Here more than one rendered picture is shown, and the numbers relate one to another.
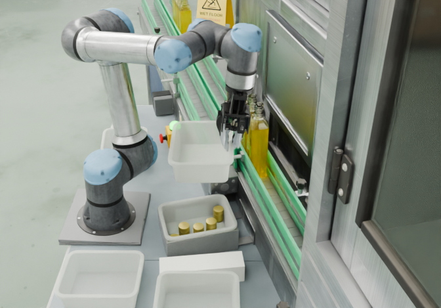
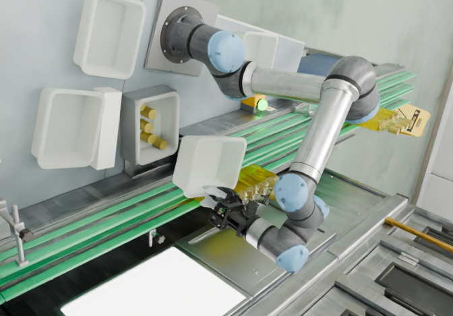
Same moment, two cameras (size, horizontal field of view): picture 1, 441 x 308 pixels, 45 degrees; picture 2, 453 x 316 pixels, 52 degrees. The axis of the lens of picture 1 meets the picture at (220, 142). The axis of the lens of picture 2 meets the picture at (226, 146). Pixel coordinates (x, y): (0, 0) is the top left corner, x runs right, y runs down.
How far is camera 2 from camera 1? 0.48 m
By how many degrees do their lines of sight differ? 14
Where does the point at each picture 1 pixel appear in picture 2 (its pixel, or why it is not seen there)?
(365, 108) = not seen: outside the picture
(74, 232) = (170, 3)
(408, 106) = not seen: outside the picture
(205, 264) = (106, 134)
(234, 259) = (106, 160)
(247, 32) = (294, 264)
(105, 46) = (328, 115)
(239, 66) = (267, 242)
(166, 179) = (210, 90)
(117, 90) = (294, 89)
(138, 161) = (224, 83)
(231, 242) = (127, 154)
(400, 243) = not seen: outside the picture
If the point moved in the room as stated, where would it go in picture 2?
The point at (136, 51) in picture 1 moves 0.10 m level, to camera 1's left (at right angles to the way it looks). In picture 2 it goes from (310, 152) to (323, 111)
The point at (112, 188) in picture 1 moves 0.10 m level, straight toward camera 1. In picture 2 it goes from (201, 56) to (177, 60)
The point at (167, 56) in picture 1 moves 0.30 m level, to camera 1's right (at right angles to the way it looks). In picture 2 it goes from (290, 191) to (255, 306)
